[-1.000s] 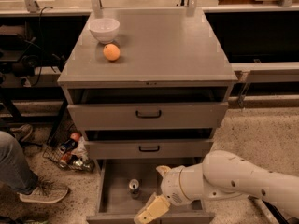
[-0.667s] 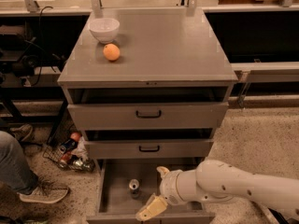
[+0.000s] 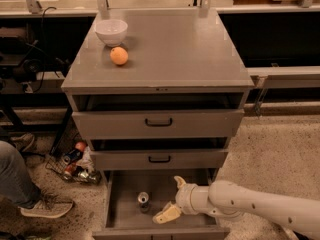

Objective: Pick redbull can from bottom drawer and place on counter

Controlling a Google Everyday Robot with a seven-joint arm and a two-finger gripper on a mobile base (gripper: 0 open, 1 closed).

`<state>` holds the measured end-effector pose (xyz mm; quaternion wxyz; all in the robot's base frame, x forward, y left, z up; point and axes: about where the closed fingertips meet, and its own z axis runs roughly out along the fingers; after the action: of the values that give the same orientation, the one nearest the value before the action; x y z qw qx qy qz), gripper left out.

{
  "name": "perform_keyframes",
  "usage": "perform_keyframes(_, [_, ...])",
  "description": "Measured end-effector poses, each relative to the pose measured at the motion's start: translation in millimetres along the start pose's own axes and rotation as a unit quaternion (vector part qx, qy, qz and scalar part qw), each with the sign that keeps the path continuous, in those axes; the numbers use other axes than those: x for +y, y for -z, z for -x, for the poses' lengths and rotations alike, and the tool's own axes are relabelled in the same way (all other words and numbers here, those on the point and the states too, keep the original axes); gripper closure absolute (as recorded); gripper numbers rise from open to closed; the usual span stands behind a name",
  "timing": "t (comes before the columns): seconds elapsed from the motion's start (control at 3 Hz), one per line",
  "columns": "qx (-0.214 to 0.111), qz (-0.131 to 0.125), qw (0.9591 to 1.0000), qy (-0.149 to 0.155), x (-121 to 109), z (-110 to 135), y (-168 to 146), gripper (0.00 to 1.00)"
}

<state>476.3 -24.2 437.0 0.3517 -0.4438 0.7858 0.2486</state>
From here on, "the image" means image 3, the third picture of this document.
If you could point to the person leg in jeans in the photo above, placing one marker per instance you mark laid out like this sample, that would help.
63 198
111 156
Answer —
15 181

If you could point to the dark machinery left shelf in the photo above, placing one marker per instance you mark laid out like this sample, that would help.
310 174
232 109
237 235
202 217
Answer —
17 60

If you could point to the grey middle drawer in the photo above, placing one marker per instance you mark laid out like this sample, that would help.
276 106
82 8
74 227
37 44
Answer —
156 154

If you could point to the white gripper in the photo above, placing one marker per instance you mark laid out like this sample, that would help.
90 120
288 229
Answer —
184 197

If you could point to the wire basket of items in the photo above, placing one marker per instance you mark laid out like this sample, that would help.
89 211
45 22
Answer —
75 165

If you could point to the grey drawer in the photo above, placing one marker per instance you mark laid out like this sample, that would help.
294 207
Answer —
156 154
125 221
155 116

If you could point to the grey bottom drawer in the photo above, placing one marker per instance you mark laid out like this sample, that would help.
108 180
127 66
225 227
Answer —
125 221

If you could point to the beige sneaker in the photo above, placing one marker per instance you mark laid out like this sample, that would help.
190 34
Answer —
24 142
49 206

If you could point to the grey drawer cabinet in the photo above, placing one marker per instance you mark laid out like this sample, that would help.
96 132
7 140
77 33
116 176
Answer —
171 51

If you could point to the white ceramic bowl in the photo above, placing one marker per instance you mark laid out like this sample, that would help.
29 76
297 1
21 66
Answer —
111 32

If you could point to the grey top drawer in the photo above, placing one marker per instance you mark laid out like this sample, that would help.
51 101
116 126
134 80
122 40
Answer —
155 116

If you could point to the orange fruit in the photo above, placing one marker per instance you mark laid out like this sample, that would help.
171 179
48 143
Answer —
118 56

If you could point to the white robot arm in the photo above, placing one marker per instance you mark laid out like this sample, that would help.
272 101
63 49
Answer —
227 200

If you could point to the redbull can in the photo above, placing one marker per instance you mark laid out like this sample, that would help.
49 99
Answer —
143 201

